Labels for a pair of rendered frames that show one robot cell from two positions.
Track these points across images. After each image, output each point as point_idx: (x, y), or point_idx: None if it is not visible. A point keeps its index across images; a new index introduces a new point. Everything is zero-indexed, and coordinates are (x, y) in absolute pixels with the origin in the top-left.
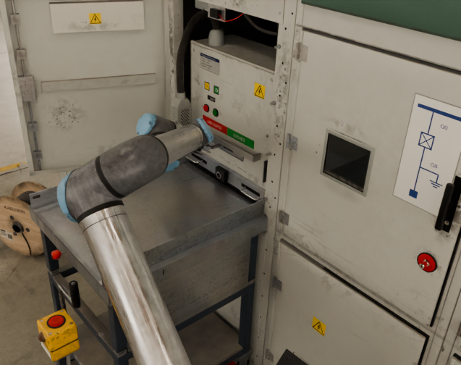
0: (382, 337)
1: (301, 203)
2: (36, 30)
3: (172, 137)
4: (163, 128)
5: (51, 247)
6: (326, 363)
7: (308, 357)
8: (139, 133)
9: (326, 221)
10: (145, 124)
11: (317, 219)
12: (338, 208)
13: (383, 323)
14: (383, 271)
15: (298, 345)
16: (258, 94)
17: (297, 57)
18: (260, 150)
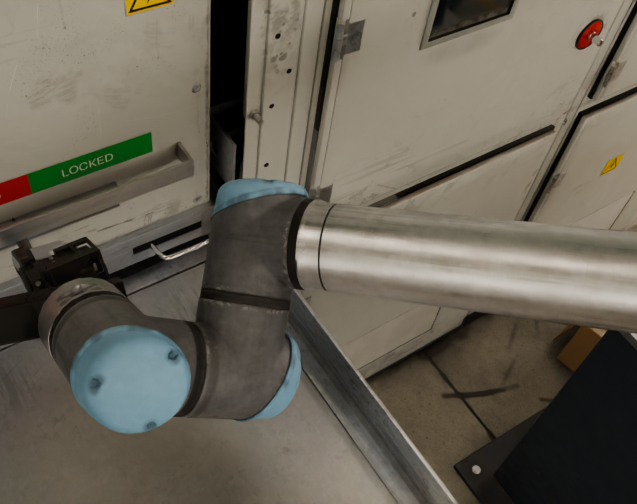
0: (496, 186)
1: (365, 138)
2: None
3: (631, 233)
4: (176, 325)
5: None
6: (397, 303)
7: (364, 328)
8: (158, 421)
9: (420, 122)
10: (156, 381)
11: (401, 134)
12: (451, 80)
13: (501, 169)
14: (516, 104)
15: (344, 335)
16: (147, 1)
17: None
18: (176, 137)
